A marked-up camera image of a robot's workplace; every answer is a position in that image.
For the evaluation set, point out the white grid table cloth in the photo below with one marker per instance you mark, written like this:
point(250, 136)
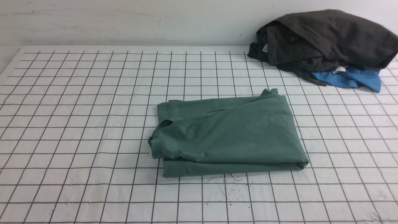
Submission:
point(75, 123)

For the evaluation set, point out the dark grey garment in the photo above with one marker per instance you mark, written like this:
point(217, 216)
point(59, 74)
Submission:
point(322, 41)

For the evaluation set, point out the green long sleeve shirt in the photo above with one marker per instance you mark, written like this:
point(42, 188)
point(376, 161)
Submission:
point(226, 136)

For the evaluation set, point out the blue garment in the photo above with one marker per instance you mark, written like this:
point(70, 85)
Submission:
point(351, 78)

